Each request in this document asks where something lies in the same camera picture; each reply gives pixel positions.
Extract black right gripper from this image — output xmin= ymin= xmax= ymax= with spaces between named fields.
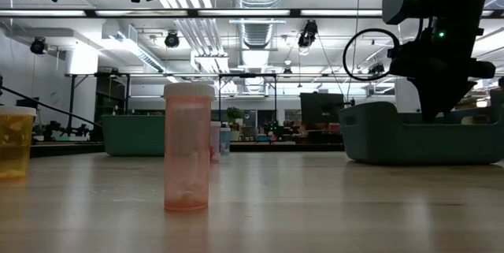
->
xmin=388 ymin=27 xmax=497 ymax=125

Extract large orange-pink pill bottle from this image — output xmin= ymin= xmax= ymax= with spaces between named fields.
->
xmin=163 ymin=82 xmax=217 ymax=212

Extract small pink pill bottle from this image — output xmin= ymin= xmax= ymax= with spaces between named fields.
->
xmin=209 ymin=121 xmax=222 ymax=164

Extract small blue pill bottle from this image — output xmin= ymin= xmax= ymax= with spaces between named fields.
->
xmin=219 ymin=127 xmax=232 ymax=156

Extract wide yellow pill bottle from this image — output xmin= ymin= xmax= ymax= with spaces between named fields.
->
xmin=0 ymin=106 xmax=38 ymax=180

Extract dark teal plastic bin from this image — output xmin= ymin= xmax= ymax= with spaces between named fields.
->
xmin=338 ymin=101 xmax=504 ymax=166

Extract green plastic bin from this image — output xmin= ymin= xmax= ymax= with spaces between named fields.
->
xmin=101 ymin=114 xmax=166 ymax=157

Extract white square column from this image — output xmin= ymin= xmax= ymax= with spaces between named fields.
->
xmin=395 ymin=76 xmax=423 ymax=113

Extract black overhead light bar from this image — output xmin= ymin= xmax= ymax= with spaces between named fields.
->
xmin=0 ymin=7 xmax=385 ymax=19

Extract black monitor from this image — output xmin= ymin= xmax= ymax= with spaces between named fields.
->
xmin=299 ymin=92 xmax=346 ymax=125

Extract dark storage shelf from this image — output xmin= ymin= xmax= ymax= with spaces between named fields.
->
xmin=94 ymin=72 xmax=132 ymax=142

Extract green potted plant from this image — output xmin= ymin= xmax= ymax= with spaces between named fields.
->
xmin=226 ymin=106 xmax=245 ymax=142

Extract black background robot arms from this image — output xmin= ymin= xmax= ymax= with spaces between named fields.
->
xmin=39 ymin=121 xmax=92 ymax=140

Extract small dark monitor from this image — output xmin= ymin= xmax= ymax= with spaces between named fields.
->
xmin=15 ymin=97 xmax=40 ymax=113

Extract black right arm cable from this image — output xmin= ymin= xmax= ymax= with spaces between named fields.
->
xmin=342 ymin=28 xmax=401 ymax=82

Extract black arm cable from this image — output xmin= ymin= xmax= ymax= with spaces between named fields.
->
xmin=0 ymin=85 xmax=102 ymax=128
xmin=342 ymin=28 xmax=401 ymax=82

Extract thin hanging cable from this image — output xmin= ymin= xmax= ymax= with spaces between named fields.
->
xmin=345 ymin=0 xmax=361 ymax=102

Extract black metal workstation frame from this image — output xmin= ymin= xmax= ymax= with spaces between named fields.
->
xmin=65 ymin=72 xmax=279 ymax=143

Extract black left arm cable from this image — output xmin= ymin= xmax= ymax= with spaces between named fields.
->
xmin=0 ymin=85 xmax=102 ymax=128

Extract black aluminium table frame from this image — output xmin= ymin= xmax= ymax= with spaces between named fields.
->
xmin=30 ymin=141 xmax=346 ymax=158

